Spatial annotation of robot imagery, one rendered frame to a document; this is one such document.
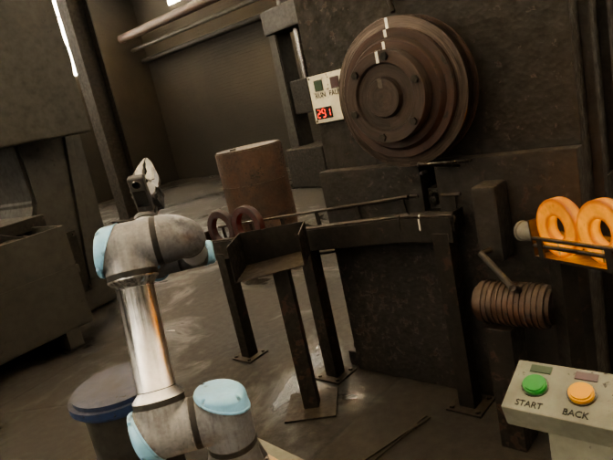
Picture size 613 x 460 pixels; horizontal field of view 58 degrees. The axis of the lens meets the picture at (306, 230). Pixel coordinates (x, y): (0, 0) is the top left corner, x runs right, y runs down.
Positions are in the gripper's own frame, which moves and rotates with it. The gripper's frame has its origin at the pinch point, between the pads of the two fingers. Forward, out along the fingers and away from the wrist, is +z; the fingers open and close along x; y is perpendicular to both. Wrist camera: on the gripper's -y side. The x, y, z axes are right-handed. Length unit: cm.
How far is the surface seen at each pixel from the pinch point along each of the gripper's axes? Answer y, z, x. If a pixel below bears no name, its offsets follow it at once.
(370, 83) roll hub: 0, 14, 72
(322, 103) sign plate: 33, 36, 57
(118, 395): 26, -64, -18
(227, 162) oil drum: 237, 159, -25
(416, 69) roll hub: -10, 8, 85
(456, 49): -11, 11, 97
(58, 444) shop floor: 97, -64, -75
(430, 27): -13, 20, 91
